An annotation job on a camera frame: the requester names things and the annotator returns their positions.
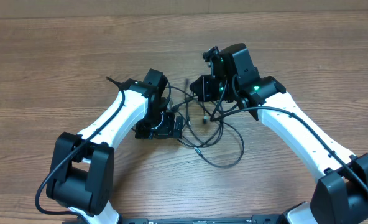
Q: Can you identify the thin black USB cable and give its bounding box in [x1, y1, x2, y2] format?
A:
[171, 93, 246, 169]

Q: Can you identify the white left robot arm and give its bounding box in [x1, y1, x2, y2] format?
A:
[40, 69, 184, 223]

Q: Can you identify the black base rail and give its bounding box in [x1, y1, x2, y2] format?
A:
[118, 202, 321, 224]

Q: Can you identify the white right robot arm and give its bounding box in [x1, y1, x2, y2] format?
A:
[190, 43, 368, 223]

